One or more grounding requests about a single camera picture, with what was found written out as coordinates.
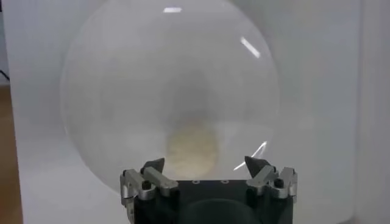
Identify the white steamed baozi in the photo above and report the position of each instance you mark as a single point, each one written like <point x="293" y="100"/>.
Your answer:
<point x="192" y="149"/>

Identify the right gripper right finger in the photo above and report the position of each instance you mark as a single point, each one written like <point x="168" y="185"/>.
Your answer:
<point x="265" y="176"/>

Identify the white round plate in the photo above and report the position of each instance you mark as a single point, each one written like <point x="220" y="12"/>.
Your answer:
<point x="137" y="76"/>

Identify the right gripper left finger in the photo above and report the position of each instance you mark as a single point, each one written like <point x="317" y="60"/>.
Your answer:
<point x="158" y="179"/>

